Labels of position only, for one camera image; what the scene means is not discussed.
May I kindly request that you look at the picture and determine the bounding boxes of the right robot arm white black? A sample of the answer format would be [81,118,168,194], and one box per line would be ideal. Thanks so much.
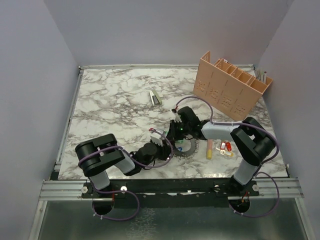
[167,106,280,196]

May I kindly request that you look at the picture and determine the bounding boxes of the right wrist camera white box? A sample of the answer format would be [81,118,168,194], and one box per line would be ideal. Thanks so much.
[171,108,182,123]

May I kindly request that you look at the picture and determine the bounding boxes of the beige stapler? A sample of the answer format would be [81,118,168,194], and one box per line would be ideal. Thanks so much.
[149,89,162,106]

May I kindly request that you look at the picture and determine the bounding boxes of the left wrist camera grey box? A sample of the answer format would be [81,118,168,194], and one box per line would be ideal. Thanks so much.
[150,129,167,147]

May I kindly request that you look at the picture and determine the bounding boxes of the peach compartment organizer box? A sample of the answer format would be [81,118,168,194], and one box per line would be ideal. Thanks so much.
[193,51,273,121]

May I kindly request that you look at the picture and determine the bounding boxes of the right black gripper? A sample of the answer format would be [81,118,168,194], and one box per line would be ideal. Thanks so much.
[165,119,192,141]

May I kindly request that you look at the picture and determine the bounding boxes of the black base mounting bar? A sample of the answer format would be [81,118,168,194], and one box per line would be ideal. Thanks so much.
[81,178,260,209]

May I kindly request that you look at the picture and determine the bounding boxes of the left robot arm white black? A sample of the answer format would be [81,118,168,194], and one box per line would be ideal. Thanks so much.
[75,129,174,198]

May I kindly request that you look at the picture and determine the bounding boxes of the pens behind organizer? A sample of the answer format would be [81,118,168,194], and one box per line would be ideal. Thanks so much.
[254,69,267,84]

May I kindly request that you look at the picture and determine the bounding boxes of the yellow pink marker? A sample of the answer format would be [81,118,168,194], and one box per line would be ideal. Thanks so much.
[206,139,213,160]

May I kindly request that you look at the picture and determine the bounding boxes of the aluminium table frame rail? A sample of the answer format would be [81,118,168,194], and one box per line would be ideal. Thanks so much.
[55,66,84,163]

